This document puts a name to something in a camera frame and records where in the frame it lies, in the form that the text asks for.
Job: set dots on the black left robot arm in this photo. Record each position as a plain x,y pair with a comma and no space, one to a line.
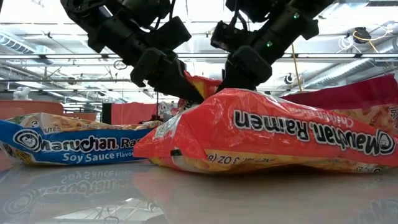
93,18

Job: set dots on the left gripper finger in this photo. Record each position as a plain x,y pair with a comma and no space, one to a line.
177,81

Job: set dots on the red room divider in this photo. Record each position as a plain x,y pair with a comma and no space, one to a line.
133,113

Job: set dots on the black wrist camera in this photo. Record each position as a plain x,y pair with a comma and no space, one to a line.
171,32
228,37

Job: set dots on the round black ceiling camera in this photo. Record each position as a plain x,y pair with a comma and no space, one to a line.
289,78

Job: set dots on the coral plastic bin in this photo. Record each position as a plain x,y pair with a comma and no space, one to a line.
31,109

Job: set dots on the white humanoid figure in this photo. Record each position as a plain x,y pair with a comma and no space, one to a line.
22,93

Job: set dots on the pink ramen packet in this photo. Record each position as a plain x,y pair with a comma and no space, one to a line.
357,93

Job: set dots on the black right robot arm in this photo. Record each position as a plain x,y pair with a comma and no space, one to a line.
286,25

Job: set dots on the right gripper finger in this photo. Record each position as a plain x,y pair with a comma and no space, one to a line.
230,79

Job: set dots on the orange chicken ramen packet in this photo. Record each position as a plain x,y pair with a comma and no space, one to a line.
206,85
248,140

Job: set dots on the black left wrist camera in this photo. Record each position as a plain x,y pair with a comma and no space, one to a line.
171,32

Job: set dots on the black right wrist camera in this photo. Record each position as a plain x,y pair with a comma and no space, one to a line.
228,37

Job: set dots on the blue soy sauce ramen packet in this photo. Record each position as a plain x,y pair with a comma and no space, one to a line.
77,146

